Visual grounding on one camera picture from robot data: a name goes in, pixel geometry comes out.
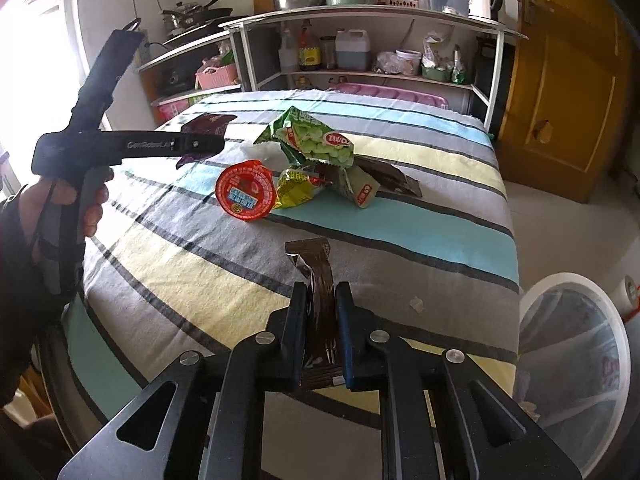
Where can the dark jar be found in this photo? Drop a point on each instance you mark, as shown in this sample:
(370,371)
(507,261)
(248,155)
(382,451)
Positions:
(328,54)

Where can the small white scrap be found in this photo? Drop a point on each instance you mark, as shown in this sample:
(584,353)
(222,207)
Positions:
(416,305)

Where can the low metal stove rack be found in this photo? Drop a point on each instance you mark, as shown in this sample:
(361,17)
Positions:
(175,52)

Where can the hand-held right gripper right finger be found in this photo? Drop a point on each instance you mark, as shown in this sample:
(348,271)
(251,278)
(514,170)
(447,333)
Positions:
(346,325)

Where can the white trash bin with liner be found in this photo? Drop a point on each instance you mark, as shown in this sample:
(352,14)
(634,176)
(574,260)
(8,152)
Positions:
(575,360)

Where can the pale green packet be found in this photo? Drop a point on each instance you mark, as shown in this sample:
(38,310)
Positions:
(357,185)

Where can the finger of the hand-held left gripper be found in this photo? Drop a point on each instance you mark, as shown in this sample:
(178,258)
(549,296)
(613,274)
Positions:
(200,144)

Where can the pink plastic basket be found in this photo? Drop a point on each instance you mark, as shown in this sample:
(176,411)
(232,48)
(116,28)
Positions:
(216,74)

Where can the green bowl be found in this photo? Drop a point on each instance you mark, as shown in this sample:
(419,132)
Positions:
(436,74)

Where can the red jelly cup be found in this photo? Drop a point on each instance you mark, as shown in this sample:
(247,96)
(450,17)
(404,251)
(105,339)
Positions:
(245,190)

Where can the stacked pans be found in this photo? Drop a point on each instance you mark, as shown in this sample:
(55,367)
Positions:
(192,15)

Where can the large green snack packet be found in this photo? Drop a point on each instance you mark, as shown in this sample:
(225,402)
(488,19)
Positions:
(312,140)

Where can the white plastic tub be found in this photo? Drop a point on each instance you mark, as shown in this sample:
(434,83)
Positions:
(408,64)

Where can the pinkish plastic bag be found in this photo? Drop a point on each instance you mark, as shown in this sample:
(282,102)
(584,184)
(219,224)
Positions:
(386,64)

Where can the white plastic jug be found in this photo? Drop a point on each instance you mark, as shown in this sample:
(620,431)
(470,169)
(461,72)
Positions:
(352,52)

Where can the brown bottle yellow label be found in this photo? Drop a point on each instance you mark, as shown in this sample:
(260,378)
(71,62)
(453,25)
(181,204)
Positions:
(309,52)

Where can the black panel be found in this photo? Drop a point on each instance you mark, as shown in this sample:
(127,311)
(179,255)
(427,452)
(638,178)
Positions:
(492,85)

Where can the white paper roll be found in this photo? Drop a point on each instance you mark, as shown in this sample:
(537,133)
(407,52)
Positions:
(631,297)

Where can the wooden door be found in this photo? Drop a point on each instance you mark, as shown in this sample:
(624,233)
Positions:
(565,85)

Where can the white metal shelf rack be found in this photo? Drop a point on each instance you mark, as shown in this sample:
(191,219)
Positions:
(350,13)

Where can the white plastic bottle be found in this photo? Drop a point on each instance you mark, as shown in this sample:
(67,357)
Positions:
(288,55)

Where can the crumpled plastic bag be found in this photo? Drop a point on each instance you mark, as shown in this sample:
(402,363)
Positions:
(436,47)

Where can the person's left forearm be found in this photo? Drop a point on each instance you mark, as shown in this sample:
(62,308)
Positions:
(20,310)

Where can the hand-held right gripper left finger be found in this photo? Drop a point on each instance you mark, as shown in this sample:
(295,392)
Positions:
(299,320)

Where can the striped cloth covered table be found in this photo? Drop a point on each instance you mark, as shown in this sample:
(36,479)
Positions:
(175,260)

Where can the small yellow-green packet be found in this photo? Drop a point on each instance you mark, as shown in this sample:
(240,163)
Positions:
(300,187)

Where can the person's left hand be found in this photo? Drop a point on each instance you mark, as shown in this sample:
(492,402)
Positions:
(94,210)

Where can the pink patterned package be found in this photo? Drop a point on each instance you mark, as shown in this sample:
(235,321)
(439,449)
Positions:
(174,108)

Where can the green shelf bottle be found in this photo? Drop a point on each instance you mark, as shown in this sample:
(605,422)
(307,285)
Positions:
(459,67)

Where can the dark purple wrapper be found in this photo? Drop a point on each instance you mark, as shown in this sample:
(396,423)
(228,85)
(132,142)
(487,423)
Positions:
(210,121)

